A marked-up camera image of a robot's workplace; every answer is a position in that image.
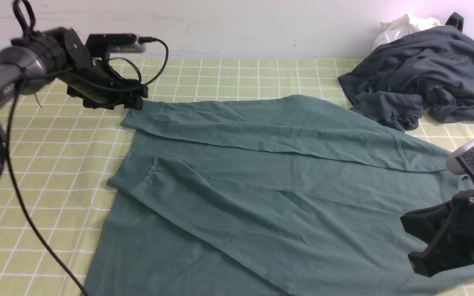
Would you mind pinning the white crumpled cloth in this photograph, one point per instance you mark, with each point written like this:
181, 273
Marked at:
405, 25

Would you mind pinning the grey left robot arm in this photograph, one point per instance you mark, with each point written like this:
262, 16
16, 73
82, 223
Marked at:
38, 58

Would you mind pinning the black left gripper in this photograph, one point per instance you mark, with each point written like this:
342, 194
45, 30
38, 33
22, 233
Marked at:
100, 86

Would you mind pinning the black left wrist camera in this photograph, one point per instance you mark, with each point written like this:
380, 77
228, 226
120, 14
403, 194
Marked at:
102, 45

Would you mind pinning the dark grey crumpled garment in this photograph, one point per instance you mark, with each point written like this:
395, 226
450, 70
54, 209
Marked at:
429, 70

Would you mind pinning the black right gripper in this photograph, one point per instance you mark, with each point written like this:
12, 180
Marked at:
447, 229

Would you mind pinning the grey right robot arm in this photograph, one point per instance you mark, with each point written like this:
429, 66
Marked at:
448, 228

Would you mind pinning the green long-sleeve top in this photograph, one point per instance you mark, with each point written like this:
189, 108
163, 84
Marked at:
285, 197

